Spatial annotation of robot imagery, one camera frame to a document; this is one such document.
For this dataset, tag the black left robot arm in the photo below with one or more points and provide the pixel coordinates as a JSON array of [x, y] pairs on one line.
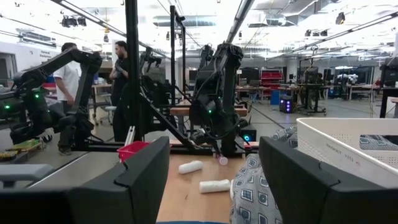
[[228, 81]]

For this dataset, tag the small red plastic basket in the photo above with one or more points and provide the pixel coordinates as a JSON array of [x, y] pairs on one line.
[[132, 150]]

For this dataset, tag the black box with blue light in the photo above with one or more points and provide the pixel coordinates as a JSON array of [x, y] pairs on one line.
[[248, 133]]

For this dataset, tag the grey diamond-patterned cloth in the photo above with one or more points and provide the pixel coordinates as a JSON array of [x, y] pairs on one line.
[[252, 193]]

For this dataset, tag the small pink-capped vial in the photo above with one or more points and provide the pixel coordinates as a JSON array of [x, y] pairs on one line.
[[222, 160]]

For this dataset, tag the black background robot arm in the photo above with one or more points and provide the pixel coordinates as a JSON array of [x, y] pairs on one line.
[[56, 68]]

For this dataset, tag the white gauze roll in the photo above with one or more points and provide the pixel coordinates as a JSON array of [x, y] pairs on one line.
[[214, 186]]

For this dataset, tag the black background frame post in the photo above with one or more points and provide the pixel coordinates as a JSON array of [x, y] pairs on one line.
[[172, 56]]

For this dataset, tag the person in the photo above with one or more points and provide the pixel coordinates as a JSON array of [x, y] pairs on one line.
[[68, 81], [119, 77]]

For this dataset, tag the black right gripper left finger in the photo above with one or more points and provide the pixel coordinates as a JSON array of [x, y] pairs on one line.
[[93, 193]]

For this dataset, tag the computer tower with purple lights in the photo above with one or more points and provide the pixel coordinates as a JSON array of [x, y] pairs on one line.
[[286, 104]]

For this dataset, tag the white perforated plastic basket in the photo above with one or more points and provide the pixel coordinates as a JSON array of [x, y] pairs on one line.
[[342, 149]]

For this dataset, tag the white small tube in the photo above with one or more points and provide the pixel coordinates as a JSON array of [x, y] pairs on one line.
[[190, 167]]

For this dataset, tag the black aluminium table frame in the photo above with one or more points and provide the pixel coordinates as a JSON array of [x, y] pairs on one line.
[[133, 77]]

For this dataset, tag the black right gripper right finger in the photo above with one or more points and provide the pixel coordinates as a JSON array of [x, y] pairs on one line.
[[326, 199]]

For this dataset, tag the red storage shelf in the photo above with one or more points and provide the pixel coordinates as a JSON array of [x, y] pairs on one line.
[[271, 77]]

